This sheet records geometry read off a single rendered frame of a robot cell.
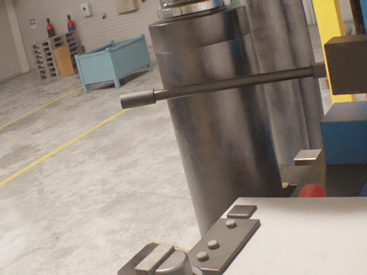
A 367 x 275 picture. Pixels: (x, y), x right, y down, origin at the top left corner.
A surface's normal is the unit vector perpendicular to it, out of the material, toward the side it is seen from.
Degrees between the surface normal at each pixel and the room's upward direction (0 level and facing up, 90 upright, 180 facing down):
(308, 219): 0
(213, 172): 90
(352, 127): 90
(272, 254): 0
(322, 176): 0
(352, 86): 90
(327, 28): 90
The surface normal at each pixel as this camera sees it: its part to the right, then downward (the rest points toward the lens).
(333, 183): -0.23, -0.93
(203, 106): -0.29, 0.35
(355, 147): -0.50, 0.36
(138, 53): 0.86, -0.06
